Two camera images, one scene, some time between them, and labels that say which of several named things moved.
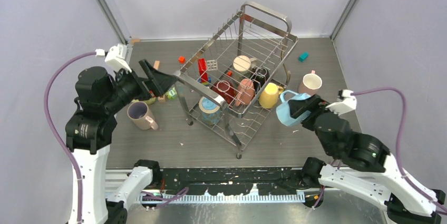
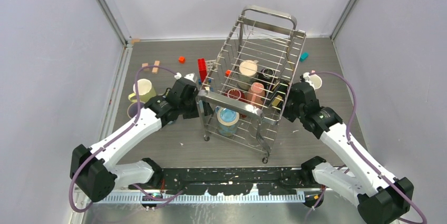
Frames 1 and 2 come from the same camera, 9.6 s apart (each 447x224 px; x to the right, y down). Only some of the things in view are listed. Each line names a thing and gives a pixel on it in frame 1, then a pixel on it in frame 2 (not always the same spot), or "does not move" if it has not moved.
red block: x=203 y=70 does not move
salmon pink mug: x=245 y=93 to x=255 y=95
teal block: x=303 y=57 does not move
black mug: x=260 y=76 to x=268 y=77
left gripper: x=157 y=84 to x=204 y=108
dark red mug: x=225 y=89 to x=237 y=95
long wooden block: x=156 y=65 does not move
